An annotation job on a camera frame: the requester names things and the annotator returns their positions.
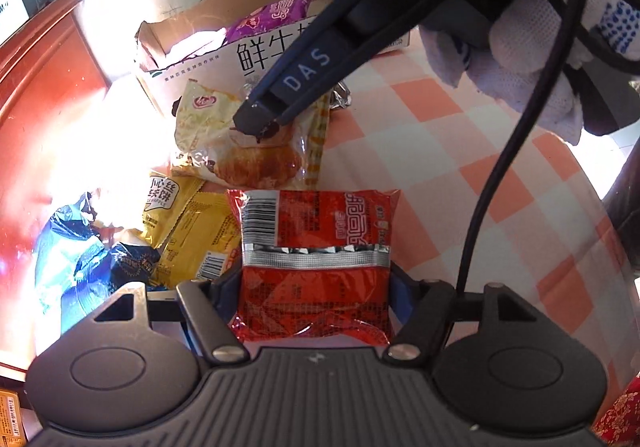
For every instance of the silver foil packet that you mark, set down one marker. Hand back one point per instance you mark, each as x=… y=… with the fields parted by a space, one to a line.
x=344 y=97

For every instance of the white cardboard box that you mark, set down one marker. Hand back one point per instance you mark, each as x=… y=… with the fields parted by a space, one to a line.
x=200 y=72

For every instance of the red wooden headboard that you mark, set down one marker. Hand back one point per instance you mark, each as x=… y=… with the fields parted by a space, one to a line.
x=45 y=92

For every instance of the purple noodle snack packet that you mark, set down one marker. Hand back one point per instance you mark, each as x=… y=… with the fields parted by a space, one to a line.
x=270 y=17

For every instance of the person's dark clothing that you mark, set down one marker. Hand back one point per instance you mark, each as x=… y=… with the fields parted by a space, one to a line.
x=625 y=217

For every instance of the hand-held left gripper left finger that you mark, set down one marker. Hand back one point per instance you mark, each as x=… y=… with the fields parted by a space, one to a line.
x=230 y=289

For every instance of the red patterned cloth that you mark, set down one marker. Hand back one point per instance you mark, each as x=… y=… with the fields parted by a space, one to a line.
x=622 y=419

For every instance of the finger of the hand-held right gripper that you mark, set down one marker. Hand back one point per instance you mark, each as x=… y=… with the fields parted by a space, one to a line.
x=310 y=72

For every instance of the orange checkered tablecloth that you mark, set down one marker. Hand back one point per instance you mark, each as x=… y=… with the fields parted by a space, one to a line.
x=425 y=152

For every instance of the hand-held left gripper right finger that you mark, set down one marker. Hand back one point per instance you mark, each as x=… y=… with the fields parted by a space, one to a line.
x=402 y=297

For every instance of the red noodle snack packet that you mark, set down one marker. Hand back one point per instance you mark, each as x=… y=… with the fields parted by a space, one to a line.
x=310 y=292

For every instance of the orange printed box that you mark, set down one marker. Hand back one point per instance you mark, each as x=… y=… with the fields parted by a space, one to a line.
x=10 y=417

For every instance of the croissant bread packet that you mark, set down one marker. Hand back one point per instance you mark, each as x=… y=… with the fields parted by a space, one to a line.
x=215 y=127

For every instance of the person's right hand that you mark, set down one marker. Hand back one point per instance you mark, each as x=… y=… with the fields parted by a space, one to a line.
x=530 y=52

